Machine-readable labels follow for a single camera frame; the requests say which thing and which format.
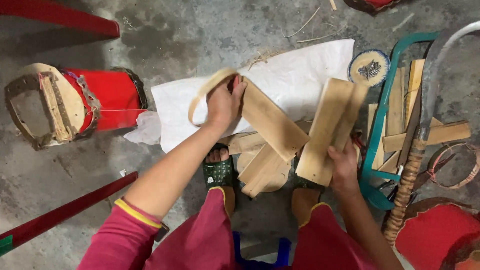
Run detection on person's right hand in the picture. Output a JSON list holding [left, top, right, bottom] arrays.
[[327, 139, 361, 193]]

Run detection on person's left hand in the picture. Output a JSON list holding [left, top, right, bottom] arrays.
[[205, 76, 248, 132]]

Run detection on thin bent wooden strip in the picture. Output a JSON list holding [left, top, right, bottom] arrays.
[[187, 67, 239, 127]]

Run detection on wide pale wooden plank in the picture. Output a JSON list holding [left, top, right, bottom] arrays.
[[295, 77, 371, 187]]

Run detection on long wooden plank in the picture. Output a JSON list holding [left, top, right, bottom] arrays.
[[240, 77, 311, 163]]

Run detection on short light wooden slat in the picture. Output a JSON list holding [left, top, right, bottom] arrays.
[[367, 104, 386, 170]]

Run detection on green patterned sandal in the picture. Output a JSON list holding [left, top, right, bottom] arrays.
[[292, 155, 326, 193], [202, 144, 235, 190]]

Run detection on small wooden plank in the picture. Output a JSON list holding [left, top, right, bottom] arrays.
[[218, 120, 313, 155]]

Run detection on round wooden disc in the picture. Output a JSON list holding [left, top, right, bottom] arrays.
[[236, 150, 292, 193]]

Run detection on white woven sack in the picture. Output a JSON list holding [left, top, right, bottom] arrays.
[[151, 38, 355, 154]]

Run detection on dark narrow wooden strip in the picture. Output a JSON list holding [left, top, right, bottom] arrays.
[[397, 88, 423, 168]]

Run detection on stacked wooden slats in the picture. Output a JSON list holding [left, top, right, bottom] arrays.
[[238, 143, 292, 199]]

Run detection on brown wooden slat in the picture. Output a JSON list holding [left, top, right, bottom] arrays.
[[386, 67, 406, 136]]

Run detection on white plastic bag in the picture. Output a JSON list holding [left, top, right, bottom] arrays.
[[123, 110, 163, 146]]

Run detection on blue rimmed bowl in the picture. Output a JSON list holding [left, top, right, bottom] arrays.
[[347, 49, 391, 88]]

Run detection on pile of metal nails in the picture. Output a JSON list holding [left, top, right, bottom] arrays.
[[358, 60, 383, 81]]

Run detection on blue plastic stool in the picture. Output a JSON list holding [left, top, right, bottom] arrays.
[[232, 231, 293, 270]]

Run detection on pale yellow wooden slat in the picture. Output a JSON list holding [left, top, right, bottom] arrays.
[[404, 59, 427, 130]]

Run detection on thick crosswise wooden block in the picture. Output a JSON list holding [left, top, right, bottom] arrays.
[[382, 120, 472, 153]]

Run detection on red drum body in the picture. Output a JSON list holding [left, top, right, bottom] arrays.
[[393, 198, 480, 270]]

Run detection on red round drum piece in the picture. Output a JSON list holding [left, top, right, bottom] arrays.
[[343, 0, 403, 16]]

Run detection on red painted bar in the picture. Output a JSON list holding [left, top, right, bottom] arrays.
[[0, 0, 121, 39], [0, 171, 139, 257]]

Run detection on teal hacksaw frame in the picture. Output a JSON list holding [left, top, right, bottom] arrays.
[[358, 31, 440, 211]]

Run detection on black handled pliers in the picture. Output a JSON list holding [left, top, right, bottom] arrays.
[[374, 179, 418, 208]]

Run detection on large knife with wrapped handle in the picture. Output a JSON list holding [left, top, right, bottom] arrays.
[[382, 21, 480, 247]]

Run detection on red drum with leather frame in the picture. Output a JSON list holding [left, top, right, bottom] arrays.
[[4, 63, 149, 151]]

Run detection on thin cane hoop ring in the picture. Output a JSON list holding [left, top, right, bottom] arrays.
[[427, 142, 480, 190]]

